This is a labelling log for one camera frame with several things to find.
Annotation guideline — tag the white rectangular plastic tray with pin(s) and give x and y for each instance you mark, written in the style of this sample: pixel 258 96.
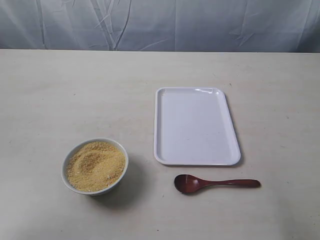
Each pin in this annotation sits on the white rectangular plastic tray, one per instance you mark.
pixel 193 127

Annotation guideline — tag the white ceramic bowl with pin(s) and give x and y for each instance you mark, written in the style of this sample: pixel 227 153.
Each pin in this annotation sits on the white ceramic bowl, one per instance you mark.
pixel 65 180

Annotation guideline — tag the white backdrop curtain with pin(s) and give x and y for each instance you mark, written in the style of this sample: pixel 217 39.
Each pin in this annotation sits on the white backdrop curtain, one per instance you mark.
pixel 161 25

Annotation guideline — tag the dark red wooden spoon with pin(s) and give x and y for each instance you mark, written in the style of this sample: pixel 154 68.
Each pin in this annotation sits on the dark red wooden spoon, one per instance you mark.
pixel 189 184

